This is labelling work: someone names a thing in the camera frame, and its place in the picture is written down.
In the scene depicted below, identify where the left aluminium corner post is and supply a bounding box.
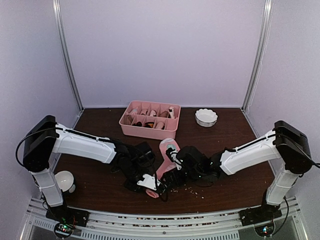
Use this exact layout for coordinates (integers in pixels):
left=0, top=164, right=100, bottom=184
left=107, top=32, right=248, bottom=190
left=52, top=0, right=84, bottom=112

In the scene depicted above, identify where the brown cream striped sock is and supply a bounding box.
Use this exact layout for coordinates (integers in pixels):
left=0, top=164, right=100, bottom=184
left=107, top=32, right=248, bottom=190
left=168, top=106, right=175, bottom=119

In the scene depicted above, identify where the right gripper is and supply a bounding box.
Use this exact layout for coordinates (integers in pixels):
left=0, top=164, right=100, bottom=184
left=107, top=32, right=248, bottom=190
left=160, top=167, right=203, bottom=190

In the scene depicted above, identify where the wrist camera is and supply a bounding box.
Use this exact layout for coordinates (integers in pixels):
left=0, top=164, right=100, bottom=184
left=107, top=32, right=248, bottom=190
left=169, top=149, right=183, bottom=171
left=136, top=174, right=161, bottom=191

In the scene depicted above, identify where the right aluminium corner post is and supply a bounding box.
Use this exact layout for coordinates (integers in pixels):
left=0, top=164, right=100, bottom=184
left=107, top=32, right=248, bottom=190
left=241, top=0, right=274, bottom=113

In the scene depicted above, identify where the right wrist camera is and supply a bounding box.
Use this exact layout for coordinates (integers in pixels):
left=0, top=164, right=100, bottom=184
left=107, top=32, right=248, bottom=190
left=169, top=149, right=183, bottom=171

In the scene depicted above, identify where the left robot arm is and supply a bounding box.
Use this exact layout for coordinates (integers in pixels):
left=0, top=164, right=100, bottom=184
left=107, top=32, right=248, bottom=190
left=15, top=115, right=166, bottom=222

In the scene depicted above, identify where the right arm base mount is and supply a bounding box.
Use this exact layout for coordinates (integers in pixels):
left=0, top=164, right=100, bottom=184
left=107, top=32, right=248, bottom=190
left=238, top=206, right=282, bottom=226

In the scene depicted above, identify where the aluminium front rail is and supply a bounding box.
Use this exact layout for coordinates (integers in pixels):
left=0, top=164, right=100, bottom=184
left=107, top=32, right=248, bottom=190
left=19, top=197, right=308, bottom=240

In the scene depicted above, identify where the pink patterned sock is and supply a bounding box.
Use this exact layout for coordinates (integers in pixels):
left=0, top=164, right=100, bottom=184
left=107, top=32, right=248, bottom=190
left=156, top=138, right=182, bottom=188

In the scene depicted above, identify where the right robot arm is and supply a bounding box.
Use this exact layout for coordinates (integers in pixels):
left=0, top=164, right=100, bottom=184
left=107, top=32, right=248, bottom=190
left=160, top=120, right=320, bottom=221

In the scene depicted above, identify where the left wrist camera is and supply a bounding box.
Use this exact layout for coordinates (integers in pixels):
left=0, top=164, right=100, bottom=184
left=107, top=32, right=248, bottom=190
left=136, top=174, right=161, bottom=191

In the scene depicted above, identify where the white scalloped bowl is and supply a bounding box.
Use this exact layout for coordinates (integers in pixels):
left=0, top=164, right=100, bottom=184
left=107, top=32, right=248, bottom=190
left=195, top=108, right=218, bottom=128

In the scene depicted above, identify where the aluminium corner post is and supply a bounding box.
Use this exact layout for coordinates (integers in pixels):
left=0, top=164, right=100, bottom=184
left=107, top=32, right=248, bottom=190
left=241, top=0, right=274, bottom=113
left=52, top=0, right=84, bottom=112

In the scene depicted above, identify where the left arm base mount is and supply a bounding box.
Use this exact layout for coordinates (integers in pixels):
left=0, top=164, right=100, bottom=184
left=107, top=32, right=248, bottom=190
left=45, top=205, right=90, bottom=227

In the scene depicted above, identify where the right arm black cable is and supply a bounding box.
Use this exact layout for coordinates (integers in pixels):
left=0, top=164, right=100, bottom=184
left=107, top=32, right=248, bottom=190
left=272, top=127, right=320, bottom=169

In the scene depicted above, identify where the pink divided organizer box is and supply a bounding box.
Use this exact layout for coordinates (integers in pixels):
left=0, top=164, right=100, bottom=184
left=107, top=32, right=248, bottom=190
left=119, top=100, right=181, bottom=140

